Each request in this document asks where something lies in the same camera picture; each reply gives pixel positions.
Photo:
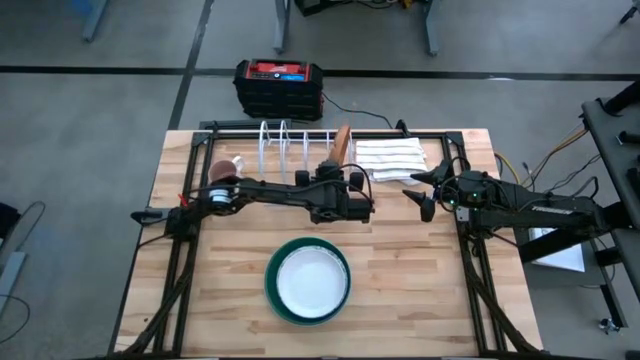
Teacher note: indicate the black aluminium table frame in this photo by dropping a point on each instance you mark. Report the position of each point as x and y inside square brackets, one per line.
[470, 280]

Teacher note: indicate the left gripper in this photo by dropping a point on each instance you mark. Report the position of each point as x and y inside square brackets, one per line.
[340, 205]

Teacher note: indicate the grey desk leg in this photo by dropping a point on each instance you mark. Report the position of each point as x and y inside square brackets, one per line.
[282, 25]
[432, 27]
[95, 20]

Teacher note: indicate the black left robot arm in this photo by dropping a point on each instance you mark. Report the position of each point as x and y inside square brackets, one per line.
[275, 192]

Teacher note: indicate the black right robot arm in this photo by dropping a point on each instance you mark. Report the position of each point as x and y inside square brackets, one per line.
[550, 210]

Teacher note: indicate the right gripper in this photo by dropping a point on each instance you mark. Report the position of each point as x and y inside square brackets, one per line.
[462, 192]

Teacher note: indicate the dark green deep plate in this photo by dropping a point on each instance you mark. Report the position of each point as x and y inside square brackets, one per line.
[272, 300]

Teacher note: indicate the red black power station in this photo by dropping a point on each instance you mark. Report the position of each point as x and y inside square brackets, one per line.
[277, 90]

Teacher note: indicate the brown wooden plate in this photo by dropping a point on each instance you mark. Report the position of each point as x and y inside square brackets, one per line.
[341, 145]

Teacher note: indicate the black diagonal support beam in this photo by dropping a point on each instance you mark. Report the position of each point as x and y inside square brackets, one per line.
[565, 242]

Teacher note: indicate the dark grey side table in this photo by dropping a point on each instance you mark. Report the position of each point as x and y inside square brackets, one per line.
[612, 150]

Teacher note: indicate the white paper sheet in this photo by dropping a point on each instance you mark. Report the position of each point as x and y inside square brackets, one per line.
[565, 257]

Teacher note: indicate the white striped towel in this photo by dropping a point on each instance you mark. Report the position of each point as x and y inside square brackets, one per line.
[390, 157]

